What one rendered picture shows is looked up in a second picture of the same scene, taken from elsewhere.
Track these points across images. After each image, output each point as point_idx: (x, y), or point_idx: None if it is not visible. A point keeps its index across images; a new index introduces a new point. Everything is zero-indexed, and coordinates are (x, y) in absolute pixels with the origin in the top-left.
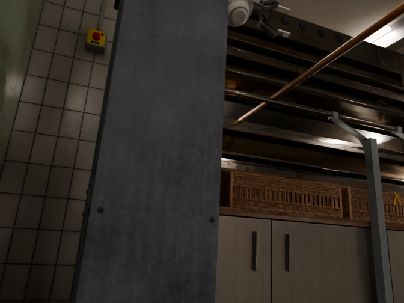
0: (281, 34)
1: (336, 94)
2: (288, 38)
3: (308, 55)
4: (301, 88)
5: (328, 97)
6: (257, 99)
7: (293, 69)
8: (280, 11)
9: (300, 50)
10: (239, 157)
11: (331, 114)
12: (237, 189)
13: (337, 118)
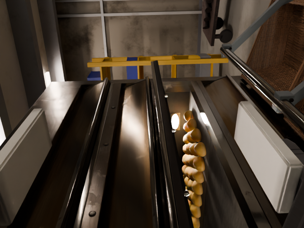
0: (302, 153)
1: (131, 143)
2: (5, 227)
3: (52, 185)
4: (173, 186)
5: (172, 140)
6: None
7: (93, 215)
8: (32, 178)
9: (38, 201)
10: None
11: (288, 100)
12: None
13: (292, 90)
